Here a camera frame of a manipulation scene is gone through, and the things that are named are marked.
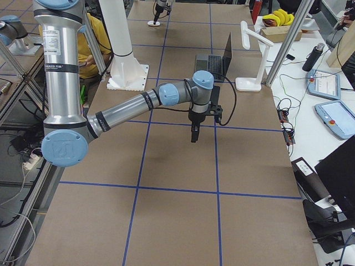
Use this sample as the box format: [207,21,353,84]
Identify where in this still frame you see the cardboard box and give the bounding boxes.
[259,25,291,43]

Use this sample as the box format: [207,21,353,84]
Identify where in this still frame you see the orange black electronics board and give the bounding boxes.
[277,109,295,146]

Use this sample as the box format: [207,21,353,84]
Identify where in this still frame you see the upper teach pendant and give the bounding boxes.
[306,69,341,100]

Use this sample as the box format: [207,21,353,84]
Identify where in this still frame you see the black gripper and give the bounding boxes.
[188,110,206,143]
[153,5,165,24]

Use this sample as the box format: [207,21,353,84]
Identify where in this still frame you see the aluminium frame post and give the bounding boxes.
[265,0,314,87]

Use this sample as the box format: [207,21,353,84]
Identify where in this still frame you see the green handled tool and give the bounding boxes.
[80,85,87,105]

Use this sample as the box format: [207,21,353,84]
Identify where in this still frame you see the black water bottle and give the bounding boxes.
[302,43,325,72]

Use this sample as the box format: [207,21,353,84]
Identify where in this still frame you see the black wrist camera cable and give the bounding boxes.
[184,73,237,126]

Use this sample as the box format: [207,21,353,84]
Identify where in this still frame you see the lower teach pendant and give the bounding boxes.
[315,100,354,140]

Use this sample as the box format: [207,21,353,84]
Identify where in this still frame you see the yellow bananas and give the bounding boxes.
[262,9,295,27]

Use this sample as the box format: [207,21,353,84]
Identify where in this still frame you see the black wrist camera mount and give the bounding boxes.
[205,101,223,124]

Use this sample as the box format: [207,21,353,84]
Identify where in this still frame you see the white computer mouse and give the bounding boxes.
[147,21,160,27]

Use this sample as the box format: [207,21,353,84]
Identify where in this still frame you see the white power strip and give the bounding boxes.
[22,154,41,171]

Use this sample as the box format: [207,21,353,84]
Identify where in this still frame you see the black box white label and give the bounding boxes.
[291,157,332,202]

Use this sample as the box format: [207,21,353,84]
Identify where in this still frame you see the teach pendant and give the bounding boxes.
[306,69,341,100]
[315,100,354,140]

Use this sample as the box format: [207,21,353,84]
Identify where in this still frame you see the white pedestal column base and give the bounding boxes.
[99,0,149,91]

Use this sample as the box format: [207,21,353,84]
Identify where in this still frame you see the black monitor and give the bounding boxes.
[315,136,354,218]

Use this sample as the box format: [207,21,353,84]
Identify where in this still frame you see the black mouse pad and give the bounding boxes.
[210,86,220,106]

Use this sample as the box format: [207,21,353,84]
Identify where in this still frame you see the grey laptop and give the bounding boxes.
[194,33,232,82]

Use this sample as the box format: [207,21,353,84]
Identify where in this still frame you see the person in yellow shirt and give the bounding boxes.
[78,13,111,79]

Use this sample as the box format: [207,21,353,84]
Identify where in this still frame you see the white desk lamp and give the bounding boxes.
[235,21,274,92]

